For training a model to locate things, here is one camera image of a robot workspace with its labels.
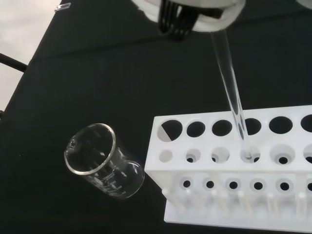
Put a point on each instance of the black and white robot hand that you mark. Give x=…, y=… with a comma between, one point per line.
x=185, y=14

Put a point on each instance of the white test tube rack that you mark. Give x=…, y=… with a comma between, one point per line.
x=243, y=170

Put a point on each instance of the black bench cloth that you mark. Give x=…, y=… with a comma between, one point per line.
x=97, y=85

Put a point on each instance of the clear glass vessel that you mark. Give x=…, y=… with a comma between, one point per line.
x=304, y=3

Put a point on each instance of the clear cloth clip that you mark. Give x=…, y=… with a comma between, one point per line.
x=63, y=6

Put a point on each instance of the clear glass beaker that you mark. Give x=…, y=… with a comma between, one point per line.
x=114, y=178

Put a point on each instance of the black metal bar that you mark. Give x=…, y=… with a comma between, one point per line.
x=12, y=62

